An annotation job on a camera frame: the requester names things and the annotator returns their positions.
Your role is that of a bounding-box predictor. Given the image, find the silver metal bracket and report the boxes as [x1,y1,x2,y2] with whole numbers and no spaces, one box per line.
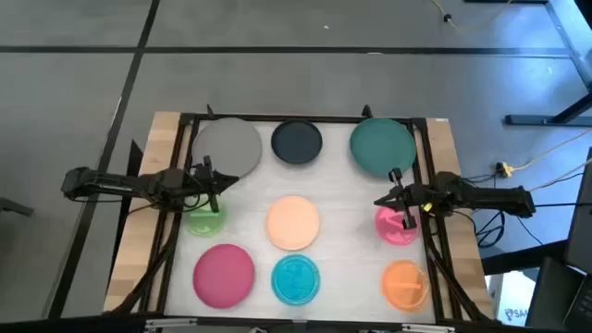
[144,317,198,332]
[401,323,457,333]

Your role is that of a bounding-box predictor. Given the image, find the dark navy plastic plate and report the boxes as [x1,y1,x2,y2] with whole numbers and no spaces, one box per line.
[270,118,324,166]

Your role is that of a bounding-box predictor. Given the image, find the black monitor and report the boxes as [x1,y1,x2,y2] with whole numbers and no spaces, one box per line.
[564,146,592,275]

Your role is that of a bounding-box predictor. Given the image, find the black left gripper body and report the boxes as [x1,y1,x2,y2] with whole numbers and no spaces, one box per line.
[187,155,220,214]

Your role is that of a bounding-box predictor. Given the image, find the clear pink plastic plate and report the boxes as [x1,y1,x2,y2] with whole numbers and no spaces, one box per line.
[373,205,422,247]

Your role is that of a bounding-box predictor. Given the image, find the peach plastic plate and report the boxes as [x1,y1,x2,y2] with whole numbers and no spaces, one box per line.
[265,195,321,253]

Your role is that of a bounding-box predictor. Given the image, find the dark furniture foot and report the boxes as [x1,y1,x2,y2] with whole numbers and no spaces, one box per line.
[0,197,35,218]

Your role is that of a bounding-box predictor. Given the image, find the black metal table frame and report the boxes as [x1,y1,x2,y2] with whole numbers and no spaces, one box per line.
[104,104,494,325]

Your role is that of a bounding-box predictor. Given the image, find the beige floor cable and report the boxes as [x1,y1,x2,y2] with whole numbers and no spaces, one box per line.
[512,130,592,173]

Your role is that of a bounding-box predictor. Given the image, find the black floor cables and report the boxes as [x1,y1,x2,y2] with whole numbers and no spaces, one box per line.
[462,171,592,250]

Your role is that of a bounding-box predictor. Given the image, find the black desk leg frame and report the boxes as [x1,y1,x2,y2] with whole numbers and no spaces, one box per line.
[464,0,592,127]

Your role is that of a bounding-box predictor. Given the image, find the large teal plastic plate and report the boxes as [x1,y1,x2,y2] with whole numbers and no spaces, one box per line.
[349,117,417,179]

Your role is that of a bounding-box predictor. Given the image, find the white printed box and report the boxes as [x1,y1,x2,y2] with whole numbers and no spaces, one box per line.
[485,270,537,327]

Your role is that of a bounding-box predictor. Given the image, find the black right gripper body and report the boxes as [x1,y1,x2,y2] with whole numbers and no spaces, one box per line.
[388,167,429,230]

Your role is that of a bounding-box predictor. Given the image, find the clear cyan plastic plate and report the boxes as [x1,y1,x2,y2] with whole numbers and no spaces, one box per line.
[270,253,322,307]

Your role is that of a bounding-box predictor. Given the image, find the yellow floor cable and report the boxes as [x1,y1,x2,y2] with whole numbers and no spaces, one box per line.
[432,0,514,33]

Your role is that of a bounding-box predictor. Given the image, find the clear green plastic plate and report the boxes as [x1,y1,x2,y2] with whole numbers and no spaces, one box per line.
[183,194,228,238]

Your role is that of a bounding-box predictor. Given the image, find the large magenta plastic plate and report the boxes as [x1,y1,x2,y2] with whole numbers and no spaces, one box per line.
[191,243,256,310]

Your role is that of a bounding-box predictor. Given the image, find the large grey plastic plate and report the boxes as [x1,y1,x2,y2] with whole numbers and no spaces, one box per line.
[191,117,264,179]

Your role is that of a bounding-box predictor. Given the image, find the black furniture base bar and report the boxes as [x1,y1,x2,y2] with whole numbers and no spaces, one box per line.
[480,239,571,277]

